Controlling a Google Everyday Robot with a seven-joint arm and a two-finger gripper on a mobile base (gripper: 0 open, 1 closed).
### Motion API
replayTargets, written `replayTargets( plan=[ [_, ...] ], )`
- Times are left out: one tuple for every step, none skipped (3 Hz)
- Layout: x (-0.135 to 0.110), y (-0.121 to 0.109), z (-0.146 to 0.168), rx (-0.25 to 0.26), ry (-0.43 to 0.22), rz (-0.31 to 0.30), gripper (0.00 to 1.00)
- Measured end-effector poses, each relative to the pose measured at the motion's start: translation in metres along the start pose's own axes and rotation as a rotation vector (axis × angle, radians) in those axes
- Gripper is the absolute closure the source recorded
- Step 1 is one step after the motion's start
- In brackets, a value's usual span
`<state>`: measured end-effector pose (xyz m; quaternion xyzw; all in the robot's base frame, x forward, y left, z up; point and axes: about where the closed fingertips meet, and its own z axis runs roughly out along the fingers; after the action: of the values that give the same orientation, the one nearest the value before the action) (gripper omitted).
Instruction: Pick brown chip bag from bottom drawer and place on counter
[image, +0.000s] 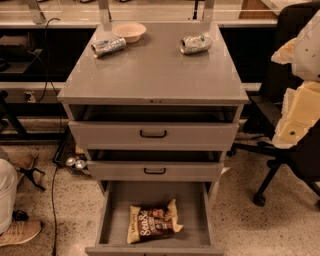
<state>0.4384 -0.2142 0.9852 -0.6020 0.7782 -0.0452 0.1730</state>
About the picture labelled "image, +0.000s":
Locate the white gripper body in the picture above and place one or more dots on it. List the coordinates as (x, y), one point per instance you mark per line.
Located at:
(308, 50)

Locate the brown sea salt chip bag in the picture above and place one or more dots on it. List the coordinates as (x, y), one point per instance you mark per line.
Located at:
(152, 223)

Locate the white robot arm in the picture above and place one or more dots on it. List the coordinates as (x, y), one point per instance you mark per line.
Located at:
(303, 52)

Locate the grey drawer cabinet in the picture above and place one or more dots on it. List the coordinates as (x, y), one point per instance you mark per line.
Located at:
(153, 81)

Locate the grey bottom drawer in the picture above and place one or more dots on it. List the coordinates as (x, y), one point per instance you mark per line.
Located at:
(195, 239)

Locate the grey drawer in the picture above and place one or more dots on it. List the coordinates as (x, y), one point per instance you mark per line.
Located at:
(155, 171)
(153, 136)
(195, 239)

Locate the grey middle drawer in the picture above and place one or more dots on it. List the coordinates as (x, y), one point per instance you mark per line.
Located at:
(155, 171)

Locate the grey top drawer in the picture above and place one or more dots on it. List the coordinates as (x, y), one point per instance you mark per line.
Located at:
(153, 136)

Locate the black office chair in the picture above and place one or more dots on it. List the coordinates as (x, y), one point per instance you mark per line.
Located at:
(265, 110)

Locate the silver green can right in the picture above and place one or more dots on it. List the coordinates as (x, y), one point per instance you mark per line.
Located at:
(195, 44)

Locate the beige paper bowl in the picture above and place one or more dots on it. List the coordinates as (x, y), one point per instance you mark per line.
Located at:
(131, 32)

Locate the silver can left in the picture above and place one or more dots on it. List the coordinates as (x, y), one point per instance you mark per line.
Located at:
(106, 47)

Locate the silver cans on floor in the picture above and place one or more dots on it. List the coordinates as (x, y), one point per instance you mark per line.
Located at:
(75, 163)

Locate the person's light trouser leg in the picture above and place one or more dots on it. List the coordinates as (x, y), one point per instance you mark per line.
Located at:
(8, 188)

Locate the tan sneaker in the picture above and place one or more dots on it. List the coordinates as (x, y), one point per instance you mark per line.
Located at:
(20, 232)

